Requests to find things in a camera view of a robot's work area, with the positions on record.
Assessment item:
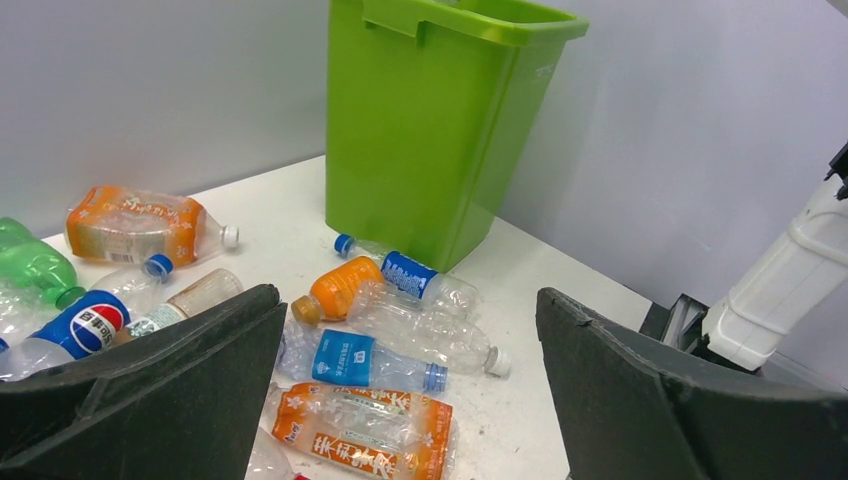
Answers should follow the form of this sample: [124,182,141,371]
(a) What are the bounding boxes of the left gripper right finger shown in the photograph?
[535,287,847,479]

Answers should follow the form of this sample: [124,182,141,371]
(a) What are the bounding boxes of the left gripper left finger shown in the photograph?
[1,284,287,479]

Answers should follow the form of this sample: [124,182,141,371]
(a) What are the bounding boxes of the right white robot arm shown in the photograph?
[701,147,847,372]

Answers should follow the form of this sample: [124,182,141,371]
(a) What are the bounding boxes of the green plastic bin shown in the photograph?
[325,0,589,272]

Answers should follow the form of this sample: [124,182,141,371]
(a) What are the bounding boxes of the brown tea bottle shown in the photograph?
[112,268,243,347]

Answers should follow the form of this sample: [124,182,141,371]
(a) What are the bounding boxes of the pepsi bottle blue cap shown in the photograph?
[1,254,174,382]

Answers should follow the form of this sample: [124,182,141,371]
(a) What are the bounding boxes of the light blue label bottle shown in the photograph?
[275,321,448,395]

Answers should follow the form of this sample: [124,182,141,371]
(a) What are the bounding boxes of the orange juice bottle lying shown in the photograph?
[291,256,384,326]

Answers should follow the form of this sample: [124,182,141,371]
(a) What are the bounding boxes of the large orange tea bottle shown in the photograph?
[64,185,240,268]

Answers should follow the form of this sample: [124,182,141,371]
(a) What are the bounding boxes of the clear bottle white cap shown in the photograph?
[346,280,513,378]

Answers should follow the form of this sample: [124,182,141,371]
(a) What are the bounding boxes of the green soda bottle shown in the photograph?
[1,217,86,310]

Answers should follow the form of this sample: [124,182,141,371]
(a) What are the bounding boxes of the blue label water bottle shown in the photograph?
[334,233,482,317]

